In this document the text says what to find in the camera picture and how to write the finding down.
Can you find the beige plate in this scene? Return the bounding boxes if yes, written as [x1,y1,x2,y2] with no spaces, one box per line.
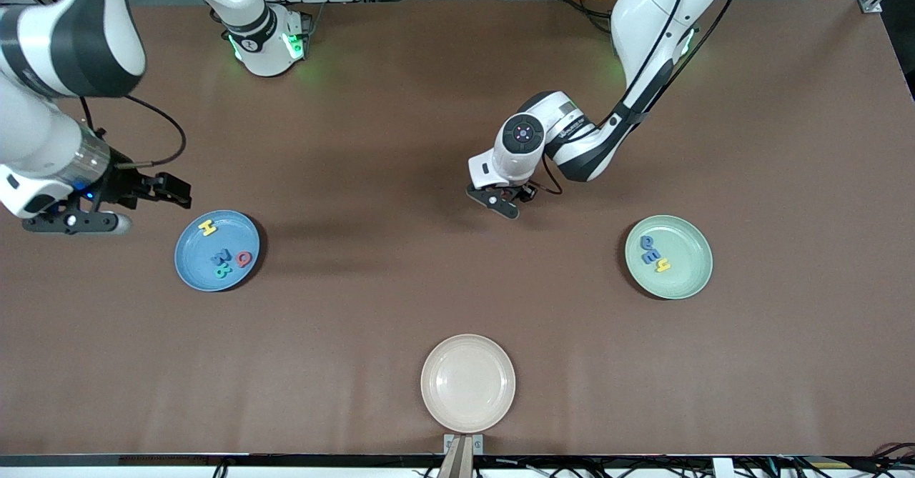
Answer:
[420,334,517,434]

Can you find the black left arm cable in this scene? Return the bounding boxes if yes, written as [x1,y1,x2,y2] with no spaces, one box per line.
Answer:
[533,0,744,196]

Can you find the blue plate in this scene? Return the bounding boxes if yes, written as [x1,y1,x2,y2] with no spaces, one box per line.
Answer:
[174,210,262,293]

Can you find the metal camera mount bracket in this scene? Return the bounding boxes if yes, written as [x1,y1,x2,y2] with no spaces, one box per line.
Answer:
[436,433,485,478]

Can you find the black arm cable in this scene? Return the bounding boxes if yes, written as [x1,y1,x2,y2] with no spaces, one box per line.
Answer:
[533,0,744,196]
[79,94,187,169]

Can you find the green plate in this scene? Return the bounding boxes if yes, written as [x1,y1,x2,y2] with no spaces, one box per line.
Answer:
[625,214,714,300]

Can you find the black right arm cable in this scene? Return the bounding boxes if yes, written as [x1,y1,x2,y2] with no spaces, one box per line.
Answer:
[79,94,187,169]

